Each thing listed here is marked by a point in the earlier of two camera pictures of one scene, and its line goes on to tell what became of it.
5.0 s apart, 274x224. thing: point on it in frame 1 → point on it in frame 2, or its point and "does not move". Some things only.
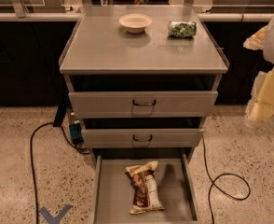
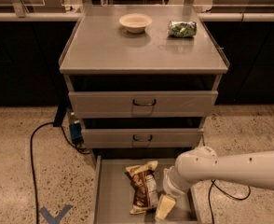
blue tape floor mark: x=55 y=219 does not move
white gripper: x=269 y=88 → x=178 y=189
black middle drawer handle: x=142 y=140 does not move
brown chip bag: x=145 y=197 does not move
